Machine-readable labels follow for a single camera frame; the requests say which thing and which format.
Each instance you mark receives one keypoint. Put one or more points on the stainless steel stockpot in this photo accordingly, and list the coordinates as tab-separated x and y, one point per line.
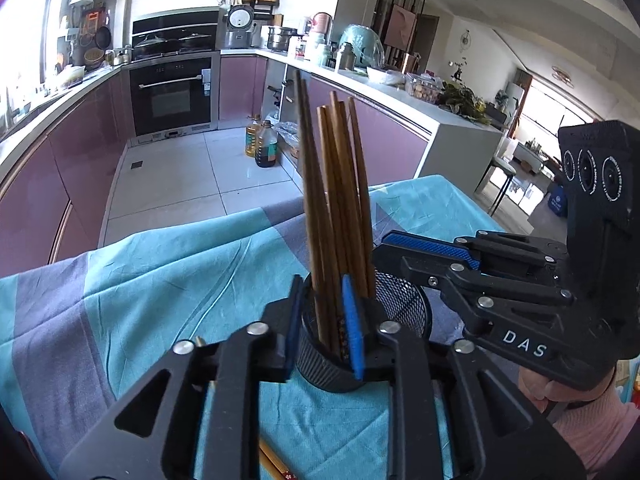
280	37

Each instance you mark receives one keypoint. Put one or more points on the black built-in oven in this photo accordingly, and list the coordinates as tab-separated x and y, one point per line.
170	95

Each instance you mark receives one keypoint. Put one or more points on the green covered appliance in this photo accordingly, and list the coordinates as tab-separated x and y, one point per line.
362	42

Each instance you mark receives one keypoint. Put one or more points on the black mesh utensil holder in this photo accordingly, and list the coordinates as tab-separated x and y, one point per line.
400	305

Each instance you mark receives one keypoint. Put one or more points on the pink wall painting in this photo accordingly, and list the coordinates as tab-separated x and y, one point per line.
404	27

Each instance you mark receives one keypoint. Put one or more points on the plastic bag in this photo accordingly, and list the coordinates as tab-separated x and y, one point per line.
287	137

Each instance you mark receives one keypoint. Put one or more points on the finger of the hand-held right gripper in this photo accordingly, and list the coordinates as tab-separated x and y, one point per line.
425	247
415	267

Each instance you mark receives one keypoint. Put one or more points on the yellow cooking oil bottle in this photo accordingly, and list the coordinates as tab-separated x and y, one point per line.
252	137

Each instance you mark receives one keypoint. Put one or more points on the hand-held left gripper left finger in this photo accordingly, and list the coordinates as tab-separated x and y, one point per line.
296	330

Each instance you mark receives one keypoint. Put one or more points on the steel stovetop kettle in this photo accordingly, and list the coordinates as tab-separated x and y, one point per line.
121	56

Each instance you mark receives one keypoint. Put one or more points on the green leafy plant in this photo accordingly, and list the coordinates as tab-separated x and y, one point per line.
465	102

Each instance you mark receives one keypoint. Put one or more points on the black range hood stove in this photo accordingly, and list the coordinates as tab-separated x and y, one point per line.
175	22

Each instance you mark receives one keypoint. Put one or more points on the silver rice cooker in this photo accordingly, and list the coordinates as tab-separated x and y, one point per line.
240	25

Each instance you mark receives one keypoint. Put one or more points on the black wok with lid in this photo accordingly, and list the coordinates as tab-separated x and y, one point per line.
194	39
150	41

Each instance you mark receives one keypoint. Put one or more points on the person's right hand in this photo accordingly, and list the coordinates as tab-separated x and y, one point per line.
537	382

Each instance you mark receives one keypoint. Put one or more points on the teal and purple tablecloth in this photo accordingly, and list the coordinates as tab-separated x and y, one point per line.
175	270

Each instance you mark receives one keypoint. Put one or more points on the clear food container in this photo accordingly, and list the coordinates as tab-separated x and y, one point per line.
422	87

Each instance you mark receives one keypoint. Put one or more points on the white stool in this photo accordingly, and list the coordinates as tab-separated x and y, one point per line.
500	170

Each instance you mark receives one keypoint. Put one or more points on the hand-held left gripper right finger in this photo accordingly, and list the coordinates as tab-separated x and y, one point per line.
353	325

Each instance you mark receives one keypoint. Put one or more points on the purple base cabinets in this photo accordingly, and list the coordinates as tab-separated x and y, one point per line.
60	170

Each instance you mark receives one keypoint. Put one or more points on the bunch of wooden chopsticks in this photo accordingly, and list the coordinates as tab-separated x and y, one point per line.
330	210

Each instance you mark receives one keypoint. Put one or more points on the dark cooking oil bottle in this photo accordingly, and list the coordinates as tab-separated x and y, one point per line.
266	147

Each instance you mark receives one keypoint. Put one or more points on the steel canister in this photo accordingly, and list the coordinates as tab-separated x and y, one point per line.
346	57

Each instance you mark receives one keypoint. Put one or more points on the wooden chopstick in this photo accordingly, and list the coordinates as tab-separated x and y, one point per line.
291	475

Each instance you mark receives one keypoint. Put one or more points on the pink electric kettle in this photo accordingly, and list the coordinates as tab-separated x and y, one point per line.
322	22

